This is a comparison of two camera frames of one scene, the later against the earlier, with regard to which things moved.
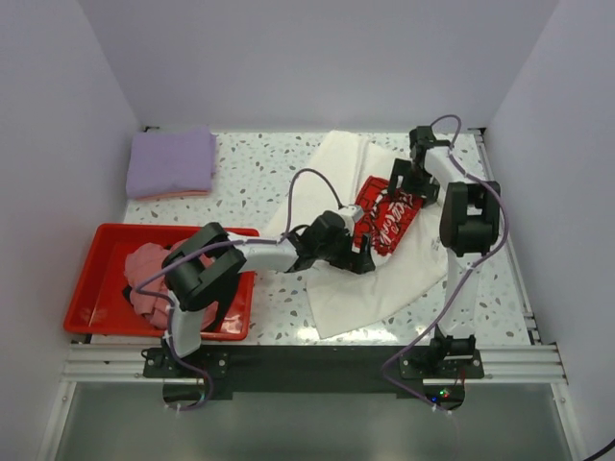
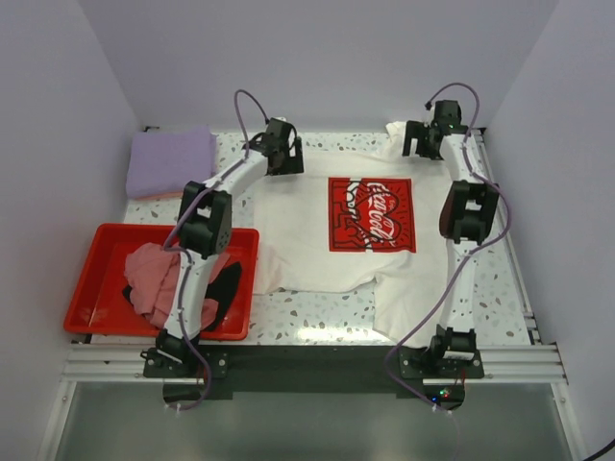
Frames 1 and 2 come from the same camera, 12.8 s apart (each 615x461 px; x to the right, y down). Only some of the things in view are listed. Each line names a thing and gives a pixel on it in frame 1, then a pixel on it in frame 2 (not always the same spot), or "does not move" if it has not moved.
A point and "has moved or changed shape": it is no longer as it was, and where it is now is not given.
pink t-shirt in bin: (144, 260) does not move
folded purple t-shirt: (165, 161) does not move
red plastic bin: (98, 303) does not move
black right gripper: (427, 192) → (415, 130)
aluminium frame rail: (503, 364) does not move
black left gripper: (359, 262) → (293, 165)
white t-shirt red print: (348, 171) has moved or changed shape
